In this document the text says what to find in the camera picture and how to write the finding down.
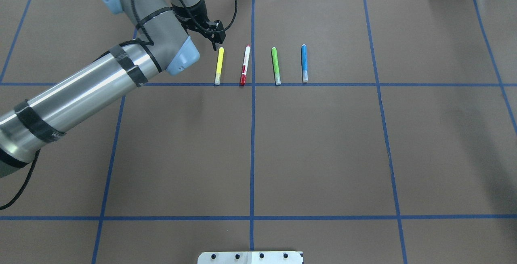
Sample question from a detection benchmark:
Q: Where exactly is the white mounting plate with holes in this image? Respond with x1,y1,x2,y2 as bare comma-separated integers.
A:
197,251,304,264

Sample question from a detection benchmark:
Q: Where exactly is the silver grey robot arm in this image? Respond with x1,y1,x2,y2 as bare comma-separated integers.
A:
0,0,225,177

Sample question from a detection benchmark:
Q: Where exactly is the red and white marker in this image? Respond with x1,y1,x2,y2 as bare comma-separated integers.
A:
239,44,251,87

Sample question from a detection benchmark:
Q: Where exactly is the brown paper table cover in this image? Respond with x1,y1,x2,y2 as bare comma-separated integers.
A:
1,0,516,264

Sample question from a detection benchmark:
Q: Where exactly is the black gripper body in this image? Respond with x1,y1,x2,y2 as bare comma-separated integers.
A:
174,5,227,43

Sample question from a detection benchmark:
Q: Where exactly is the yellow marker pen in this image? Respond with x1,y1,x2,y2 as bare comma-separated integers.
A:
214,47,225,86

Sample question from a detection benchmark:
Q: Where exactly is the blue marker pen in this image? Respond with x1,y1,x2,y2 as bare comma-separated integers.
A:
301,44,309,83

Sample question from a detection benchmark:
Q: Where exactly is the green marker pen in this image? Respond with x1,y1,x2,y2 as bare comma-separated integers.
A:
271,47,281,86

